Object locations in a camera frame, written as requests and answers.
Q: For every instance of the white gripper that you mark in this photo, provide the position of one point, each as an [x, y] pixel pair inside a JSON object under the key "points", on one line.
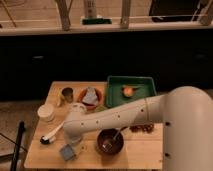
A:
{"points": [[74, 139]]}

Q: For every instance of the blue grey sponge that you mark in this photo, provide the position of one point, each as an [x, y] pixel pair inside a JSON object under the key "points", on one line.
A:
{"points": [[67, 152]]}

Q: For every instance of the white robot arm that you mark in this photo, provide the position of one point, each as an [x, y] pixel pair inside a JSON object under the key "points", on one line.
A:
{"points": [[186, 114]]}

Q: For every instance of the orange plate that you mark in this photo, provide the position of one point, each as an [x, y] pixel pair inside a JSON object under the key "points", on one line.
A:
{"points": [[89, 107]]}

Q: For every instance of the metal fork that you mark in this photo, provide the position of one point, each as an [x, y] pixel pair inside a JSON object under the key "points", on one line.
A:
{"points": [[107, 144]]}

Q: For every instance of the dark brown bowl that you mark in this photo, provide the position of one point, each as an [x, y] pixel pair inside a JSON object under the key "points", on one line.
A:
{"points": [[117, 146]]}

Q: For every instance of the metal cup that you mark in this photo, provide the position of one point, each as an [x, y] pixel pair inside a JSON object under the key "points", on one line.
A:
{"points": [[67, 93]]}

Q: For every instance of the black stand leg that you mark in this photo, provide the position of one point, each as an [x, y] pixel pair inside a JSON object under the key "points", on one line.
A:
{"points": [[15, 156]]}

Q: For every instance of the orange fruit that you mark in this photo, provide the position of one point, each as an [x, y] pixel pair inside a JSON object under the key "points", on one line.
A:
{"points": [[128, 91]]}

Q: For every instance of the brown dried food pile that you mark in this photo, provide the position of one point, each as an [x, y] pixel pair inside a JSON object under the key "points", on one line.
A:
{"points": [[148, 128]]}

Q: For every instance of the green plastic tray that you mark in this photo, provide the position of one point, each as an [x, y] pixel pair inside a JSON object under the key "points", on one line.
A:
{"points": [[142, 86]]}

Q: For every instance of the green base white bottle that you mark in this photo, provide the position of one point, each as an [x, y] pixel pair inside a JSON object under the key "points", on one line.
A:
{"points": [[90, 14]]}

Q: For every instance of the black monitor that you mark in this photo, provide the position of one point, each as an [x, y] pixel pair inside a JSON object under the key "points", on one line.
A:
{"points": [[172, 10]]}

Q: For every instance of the white handled brush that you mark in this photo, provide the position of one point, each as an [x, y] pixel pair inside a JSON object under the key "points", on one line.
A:
{"points": [[51, 136]]}

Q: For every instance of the wooden post left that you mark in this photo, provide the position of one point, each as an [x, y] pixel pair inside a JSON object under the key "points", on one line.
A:
{"points": [[64, 15]]}

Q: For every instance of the wooden post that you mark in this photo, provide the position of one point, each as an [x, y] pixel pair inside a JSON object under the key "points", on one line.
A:
{"points": [[125, 13], [64, 15]]}

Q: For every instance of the wooden post middle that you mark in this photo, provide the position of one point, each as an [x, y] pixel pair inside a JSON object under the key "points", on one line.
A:
{"points": [[125, 13]]}

